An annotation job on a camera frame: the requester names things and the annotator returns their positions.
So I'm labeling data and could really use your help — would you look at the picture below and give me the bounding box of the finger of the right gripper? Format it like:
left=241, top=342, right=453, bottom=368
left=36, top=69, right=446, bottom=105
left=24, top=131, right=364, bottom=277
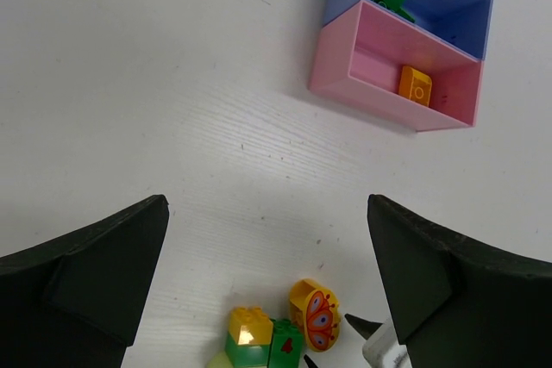
left=304, top=355, right=318, bottom=368
left=344, top=314, right=382, bottom=340

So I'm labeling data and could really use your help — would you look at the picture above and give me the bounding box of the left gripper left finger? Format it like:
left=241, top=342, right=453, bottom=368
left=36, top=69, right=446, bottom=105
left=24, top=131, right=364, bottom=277
left=1, top=195, right=169, bottom=367

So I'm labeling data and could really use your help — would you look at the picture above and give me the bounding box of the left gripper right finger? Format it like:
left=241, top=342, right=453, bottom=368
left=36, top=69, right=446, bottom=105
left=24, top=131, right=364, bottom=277
left=367, top=195, right=551, bottom=367

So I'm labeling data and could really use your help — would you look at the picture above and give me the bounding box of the light green curved lego left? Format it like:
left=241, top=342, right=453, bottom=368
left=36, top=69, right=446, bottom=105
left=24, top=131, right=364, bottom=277
left=205, top=351, right=234, bottom=368

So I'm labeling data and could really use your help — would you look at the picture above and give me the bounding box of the yellow lego brick on stack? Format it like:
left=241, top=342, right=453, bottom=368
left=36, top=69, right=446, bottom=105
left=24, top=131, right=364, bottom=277
left=228, top=307, right=273, bottom=346

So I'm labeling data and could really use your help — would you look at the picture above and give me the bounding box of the yellow curved lego brick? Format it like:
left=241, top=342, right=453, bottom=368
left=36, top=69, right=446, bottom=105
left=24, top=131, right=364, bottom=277
left=398, top=65, right=432, bottom=107

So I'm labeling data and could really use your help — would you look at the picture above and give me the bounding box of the green lego brick left stack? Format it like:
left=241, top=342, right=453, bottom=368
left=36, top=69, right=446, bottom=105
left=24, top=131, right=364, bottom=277
left=224, top=334, right=270, bottom=368

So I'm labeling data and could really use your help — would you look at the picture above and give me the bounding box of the pink container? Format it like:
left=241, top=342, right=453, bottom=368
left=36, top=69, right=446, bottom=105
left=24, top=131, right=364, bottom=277
left=309, top=0, right=484, bottom=132

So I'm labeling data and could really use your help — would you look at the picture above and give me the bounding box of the green number lego brick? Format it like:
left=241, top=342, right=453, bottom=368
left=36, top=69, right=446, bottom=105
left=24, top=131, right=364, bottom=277
left=267, top=319, right=304, bottom=368

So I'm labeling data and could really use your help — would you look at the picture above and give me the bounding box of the yellow butterfly lego piece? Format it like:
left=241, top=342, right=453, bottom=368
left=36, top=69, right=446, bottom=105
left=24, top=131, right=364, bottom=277
left=288, top=278, right=342, bottom=352

